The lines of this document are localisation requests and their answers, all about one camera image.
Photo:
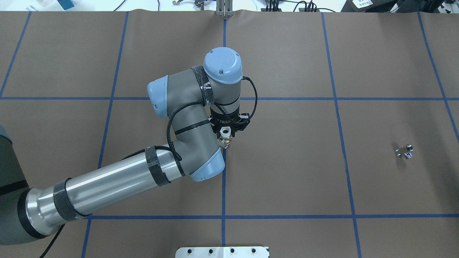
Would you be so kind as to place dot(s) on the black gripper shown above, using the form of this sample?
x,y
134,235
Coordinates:
x,y
223,118

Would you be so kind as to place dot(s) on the chrome metal pipe fitting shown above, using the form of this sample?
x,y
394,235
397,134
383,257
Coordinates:
x,y
405,152

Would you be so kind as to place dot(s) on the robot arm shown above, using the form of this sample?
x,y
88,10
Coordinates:
x,y
201,110

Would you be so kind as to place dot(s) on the brown paper table cover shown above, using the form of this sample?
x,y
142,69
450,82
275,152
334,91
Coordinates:
x,y
314,174

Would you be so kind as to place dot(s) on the aluminium frame post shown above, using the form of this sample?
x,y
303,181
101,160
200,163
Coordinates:
x,y
224,8

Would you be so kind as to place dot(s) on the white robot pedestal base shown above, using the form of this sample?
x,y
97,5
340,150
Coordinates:
x,y
223,252

